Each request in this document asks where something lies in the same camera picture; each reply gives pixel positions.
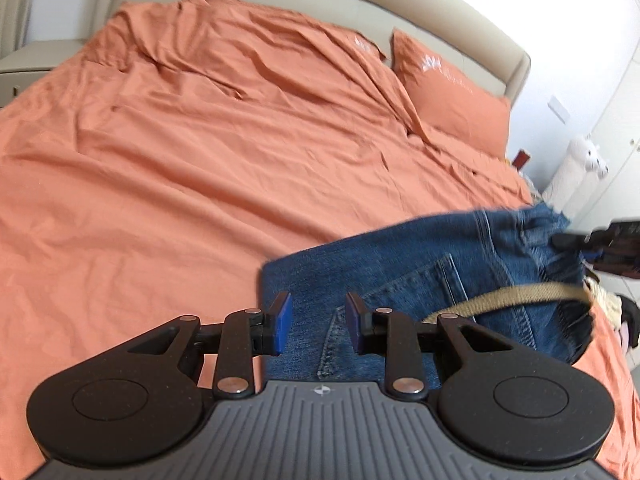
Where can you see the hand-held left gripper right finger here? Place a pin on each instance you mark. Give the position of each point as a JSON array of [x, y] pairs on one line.
[[356, 325]]

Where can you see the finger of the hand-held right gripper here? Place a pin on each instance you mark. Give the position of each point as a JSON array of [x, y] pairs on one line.
[[572, 241]]

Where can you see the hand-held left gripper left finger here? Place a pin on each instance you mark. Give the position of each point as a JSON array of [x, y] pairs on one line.
[[280, 322]]

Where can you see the blue denim pants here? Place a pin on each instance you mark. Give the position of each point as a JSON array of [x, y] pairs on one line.
[[400, 260]]

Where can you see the white alpaca plush toy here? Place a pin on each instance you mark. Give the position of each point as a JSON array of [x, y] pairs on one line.
[[580, 170]]

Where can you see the orange pillow with white embroidery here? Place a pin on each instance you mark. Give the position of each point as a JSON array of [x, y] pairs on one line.
[[450, 95], [367, 46]]

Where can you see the orange duvet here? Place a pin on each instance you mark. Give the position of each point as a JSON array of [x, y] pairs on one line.
[[175, 160]]

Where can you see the beige nightstand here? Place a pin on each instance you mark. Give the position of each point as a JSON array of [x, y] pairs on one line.
[[35, 67]]

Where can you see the beige pleated curtain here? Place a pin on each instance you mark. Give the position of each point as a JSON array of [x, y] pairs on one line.
[[12, 5]]

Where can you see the white wall socket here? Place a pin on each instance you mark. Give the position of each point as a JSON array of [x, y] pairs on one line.
[[558, 108]]

